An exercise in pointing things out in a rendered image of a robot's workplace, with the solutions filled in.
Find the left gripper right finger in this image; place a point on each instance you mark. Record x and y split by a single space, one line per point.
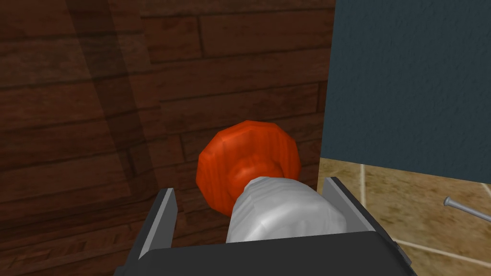
351 212

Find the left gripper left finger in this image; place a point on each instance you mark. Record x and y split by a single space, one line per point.
159 222

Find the grey metal rod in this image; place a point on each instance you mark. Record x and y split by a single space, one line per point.
466 209

